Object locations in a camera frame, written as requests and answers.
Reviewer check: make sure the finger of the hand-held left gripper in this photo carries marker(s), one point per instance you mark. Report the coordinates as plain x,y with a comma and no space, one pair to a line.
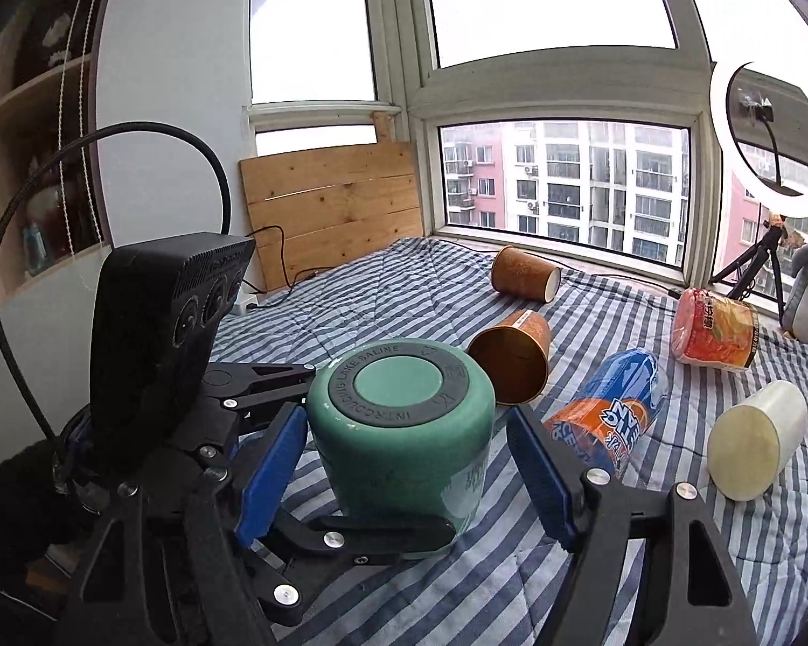
262,382
377,537

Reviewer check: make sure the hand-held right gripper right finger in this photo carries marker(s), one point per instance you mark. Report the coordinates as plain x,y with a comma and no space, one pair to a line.
545,478

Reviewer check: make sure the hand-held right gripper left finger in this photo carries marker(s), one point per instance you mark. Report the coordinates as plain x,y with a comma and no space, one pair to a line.
269,478

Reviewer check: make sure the green cup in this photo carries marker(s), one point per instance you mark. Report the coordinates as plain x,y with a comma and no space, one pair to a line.
404,457

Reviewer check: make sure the brown paper cup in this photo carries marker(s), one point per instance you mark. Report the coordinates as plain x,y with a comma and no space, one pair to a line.
512,363
522,272

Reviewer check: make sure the white cup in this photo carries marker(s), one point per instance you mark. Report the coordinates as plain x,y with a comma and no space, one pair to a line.
747,444

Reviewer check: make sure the red instant noodle cup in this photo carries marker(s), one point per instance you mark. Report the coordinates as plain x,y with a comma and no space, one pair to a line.
714,330

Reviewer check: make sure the blue and orange soda can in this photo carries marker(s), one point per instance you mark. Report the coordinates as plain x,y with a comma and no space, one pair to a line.
613,404

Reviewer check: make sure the blue striped blanket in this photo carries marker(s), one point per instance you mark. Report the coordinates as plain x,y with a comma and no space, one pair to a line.
390,296

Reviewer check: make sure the wooden board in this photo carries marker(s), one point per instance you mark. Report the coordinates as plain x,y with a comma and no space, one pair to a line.
330,208

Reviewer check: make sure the wooden shelf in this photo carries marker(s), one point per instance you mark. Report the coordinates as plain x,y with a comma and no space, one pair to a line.
7,148

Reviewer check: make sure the black tripod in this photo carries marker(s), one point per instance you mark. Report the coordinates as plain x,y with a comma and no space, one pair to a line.
754,262

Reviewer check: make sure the white window frame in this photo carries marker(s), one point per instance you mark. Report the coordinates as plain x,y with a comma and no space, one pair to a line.
404,47

